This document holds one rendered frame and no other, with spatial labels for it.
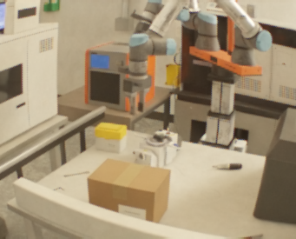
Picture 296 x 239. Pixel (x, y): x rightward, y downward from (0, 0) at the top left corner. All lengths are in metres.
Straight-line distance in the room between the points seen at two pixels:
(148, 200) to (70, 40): 4.13
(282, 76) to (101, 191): 2.10
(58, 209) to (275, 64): 2.22
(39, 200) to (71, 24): 4.03
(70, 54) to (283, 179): 4.27
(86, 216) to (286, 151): 0.66
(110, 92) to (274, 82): 1.27
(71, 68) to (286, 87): 3.10
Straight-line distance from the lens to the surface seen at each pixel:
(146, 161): 1.65
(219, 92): 2.23
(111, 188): 1.24
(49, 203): 1.28
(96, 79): 2.95
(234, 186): 1.58
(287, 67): 3.05
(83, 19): 5.05
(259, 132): 3.16
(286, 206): 1.33
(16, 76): 1.92
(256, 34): 1.87
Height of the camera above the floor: 1.66
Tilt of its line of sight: 20 degrees down
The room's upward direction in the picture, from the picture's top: 1 degrees clockwise
